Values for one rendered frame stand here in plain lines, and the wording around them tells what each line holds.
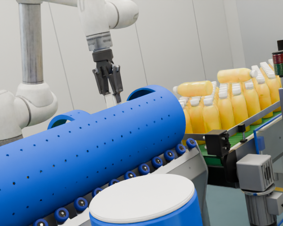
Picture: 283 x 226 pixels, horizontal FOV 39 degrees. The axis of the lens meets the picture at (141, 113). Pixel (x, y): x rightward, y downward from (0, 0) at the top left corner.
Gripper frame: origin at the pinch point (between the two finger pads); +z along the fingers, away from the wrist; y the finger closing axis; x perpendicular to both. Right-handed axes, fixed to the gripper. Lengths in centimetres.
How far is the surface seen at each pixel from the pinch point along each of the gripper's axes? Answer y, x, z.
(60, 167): 14.1, -37.5, 9.4
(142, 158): 11.1, -2.2, 20.6
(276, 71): 35, 64, 5
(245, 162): 28, 37, 36
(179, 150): 10.8, 19.2, 25.2
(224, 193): -77, 167, 123
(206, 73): -234, 398, 52
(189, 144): 10.5, 26.5, 25.1
